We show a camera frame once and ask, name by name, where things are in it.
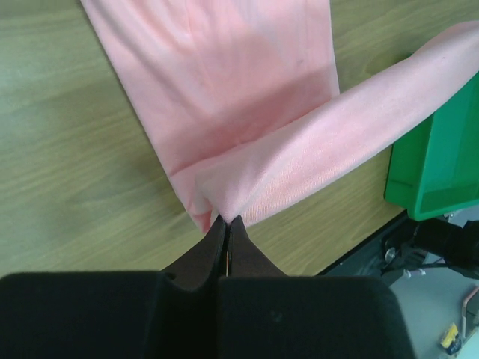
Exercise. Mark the green plastic tray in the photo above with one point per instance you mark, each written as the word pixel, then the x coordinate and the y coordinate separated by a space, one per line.
pixel 433 168

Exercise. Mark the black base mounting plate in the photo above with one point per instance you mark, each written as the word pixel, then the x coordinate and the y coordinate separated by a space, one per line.
pixel 368 257

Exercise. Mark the salmon pink t-shirt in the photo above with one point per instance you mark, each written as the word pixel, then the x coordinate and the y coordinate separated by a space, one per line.
pixel 241 102

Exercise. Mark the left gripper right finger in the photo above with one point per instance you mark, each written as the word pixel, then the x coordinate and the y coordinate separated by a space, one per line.
pixel 309 317

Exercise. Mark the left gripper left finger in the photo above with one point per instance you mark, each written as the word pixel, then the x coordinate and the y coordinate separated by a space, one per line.
pixel 117 314

